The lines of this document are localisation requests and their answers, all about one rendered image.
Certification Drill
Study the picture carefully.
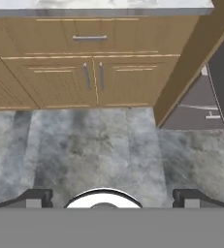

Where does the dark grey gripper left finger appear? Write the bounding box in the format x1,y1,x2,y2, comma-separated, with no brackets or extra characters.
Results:
0,188,54,209

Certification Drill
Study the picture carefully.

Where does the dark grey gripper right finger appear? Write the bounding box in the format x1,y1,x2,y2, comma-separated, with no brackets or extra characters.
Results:
172,188,224,209

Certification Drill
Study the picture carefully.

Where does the wooden drawer front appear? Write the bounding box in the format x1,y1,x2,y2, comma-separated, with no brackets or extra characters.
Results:
0,15,199,58

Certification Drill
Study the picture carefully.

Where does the white and black round disc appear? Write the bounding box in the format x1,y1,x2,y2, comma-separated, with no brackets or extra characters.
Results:
63,188,144,209

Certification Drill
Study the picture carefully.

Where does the wooden cupboard door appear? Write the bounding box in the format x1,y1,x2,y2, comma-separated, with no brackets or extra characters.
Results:
1,56,99,109
92,54,181,108
0,42,40,111

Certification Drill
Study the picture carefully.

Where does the wooden side panel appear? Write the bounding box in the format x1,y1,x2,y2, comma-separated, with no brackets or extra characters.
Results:
152,0,224,129

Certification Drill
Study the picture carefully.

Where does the silver cupboard door handle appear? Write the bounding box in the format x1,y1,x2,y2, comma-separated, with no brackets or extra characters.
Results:
98,62,106,91
81,62,92,91

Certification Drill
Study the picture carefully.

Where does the silver drawer handle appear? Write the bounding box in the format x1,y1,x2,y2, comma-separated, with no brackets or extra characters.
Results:
72,34,109,42

